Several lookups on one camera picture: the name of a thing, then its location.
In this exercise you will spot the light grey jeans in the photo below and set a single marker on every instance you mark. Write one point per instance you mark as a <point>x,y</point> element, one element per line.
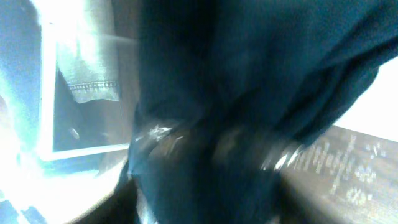
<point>89,65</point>

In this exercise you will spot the clear plastic storage bin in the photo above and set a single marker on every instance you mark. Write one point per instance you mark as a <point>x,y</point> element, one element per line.
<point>61,160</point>

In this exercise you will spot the blue garment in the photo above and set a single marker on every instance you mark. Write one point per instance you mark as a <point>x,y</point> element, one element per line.
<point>226,86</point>

